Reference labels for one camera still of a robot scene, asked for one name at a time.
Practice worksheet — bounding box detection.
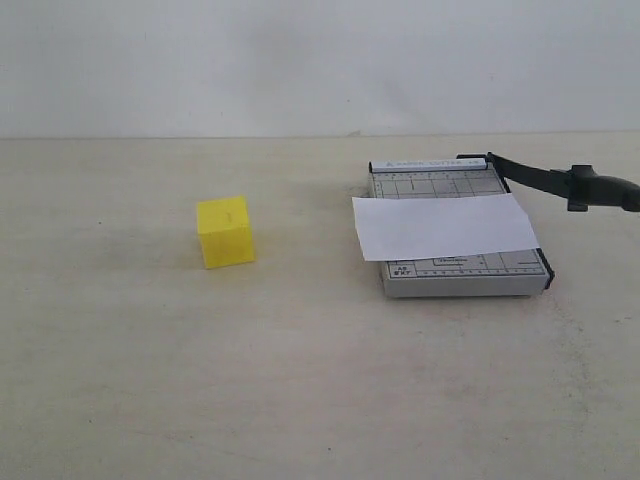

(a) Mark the white paper sheet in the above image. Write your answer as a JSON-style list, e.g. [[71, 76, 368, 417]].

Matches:
[[352, 194, 539, 262]]

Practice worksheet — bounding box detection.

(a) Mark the yellow cube block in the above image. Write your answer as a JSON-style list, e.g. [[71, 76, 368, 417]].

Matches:
[[196, 196, 255, 269]]

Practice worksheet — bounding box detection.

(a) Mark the black cutter blade arm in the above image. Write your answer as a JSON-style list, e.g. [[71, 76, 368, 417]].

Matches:
[[486, 152, 639, 213]]

